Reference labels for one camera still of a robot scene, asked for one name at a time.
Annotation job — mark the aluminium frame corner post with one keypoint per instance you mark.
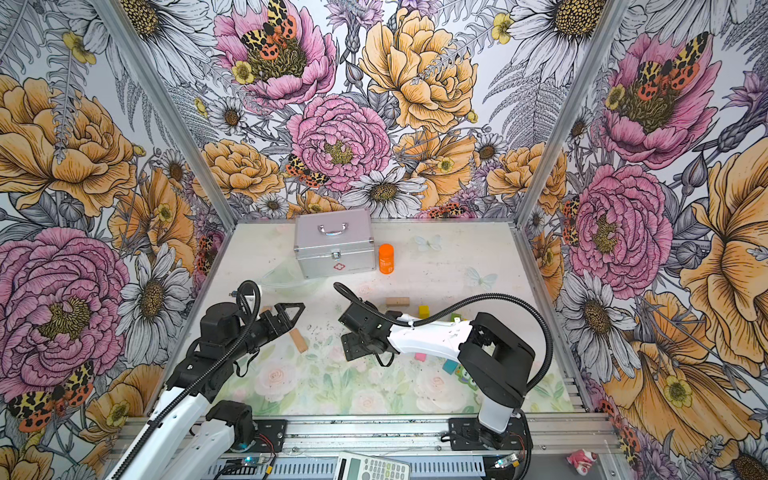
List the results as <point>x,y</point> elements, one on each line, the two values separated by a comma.
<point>605,33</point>
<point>119,26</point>

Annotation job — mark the teal cube block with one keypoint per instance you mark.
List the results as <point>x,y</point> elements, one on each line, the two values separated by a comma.
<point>450,367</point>

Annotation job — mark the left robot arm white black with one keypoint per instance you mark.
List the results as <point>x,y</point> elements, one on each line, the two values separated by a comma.
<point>190,428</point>

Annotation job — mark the aluminium frame corner post right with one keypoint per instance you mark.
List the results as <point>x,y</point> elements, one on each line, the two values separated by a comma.
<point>605,33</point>

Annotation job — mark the silver aluminium case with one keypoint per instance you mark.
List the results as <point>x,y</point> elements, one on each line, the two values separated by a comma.
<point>334,243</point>

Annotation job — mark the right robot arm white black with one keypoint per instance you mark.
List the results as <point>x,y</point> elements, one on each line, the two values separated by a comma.
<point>497,360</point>

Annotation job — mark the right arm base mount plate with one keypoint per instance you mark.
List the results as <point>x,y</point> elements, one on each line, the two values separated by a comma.
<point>467,434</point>

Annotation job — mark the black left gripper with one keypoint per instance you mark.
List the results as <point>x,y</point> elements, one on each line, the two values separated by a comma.
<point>274,329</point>

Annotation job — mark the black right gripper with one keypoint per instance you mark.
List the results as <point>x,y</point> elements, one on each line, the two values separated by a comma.
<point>350,346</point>

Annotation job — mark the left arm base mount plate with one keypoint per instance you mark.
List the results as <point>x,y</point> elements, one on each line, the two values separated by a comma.
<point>265,436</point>

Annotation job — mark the aluminium front rail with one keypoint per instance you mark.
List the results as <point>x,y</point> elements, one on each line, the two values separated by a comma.
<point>414,435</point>

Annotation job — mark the natural wood block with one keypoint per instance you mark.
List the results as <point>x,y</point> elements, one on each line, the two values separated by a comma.
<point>392,302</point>
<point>299,341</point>

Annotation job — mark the pink white crumpled wrapper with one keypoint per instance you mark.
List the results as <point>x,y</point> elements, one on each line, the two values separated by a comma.
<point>582,461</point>

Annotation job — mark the grey calculator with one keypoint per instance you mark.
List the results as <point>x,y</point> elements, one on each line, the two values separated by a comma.
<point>351,466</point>

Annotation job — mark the orange cylinder bottle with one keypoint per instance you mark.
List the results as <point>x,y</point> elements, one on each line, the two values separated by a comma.
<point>386,259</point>

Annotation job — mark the aluminium frame corner post left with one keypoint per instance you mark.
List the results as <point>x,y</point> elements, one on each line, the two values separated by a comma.
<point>119,26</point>

